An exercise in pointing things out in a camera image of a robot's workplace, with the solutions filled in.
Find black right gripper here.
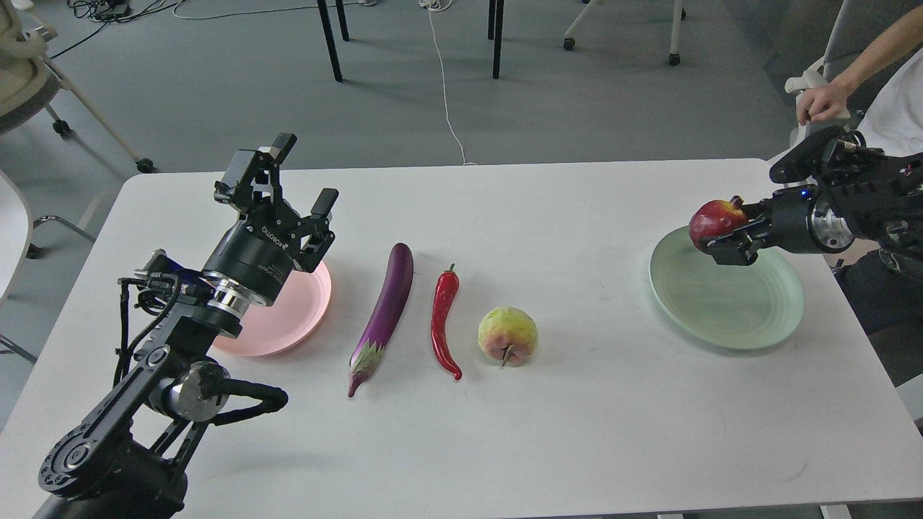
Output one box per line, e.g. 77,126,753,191
701,190,823,266

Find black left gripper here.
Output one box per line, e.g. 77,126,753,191
203,133,340,306

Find red pomegranate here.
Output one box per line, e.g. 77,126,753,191
689,196,749,251

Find purple eggplant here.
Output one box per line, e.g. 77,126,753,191
348,243,413,398

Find red chili pepper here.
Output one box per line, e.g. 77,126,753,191
430,263,464,381

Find yellow pink apple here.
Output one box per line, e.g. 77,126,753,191
477,306,539,367

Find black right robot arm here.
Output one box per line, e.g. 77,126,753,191
689,127,921,270

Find person's forearm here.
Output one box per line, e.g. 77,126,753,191
834,6,922,96

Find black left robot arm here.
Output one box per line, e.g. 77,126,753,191
35,133,337,518

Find person's hand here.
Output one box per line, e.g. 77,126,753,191
795,80,856,127

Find green plate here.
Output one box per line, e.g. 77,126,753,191
648,227,805,351

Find pink plate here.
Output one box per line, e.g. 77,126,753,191
212,262,332,357

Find person in white shirt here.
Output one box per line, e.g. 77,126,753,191
838,50,922,333

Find black table leg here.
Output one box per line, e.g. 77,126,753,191
316,0,350,83
487,0,505,80

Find grey office chair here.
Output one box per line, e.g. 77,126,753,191
768,0,888,167

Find white chair base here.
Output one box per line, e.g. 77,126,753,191
561,1,686,68

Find beige office chair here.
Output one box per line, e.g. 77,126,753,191
1,1,155,174

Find white cable on floor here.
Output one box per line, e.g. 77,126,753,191
420,0,478,167

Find black cables on floor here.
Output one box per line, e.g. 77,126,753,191
49,0,318,60

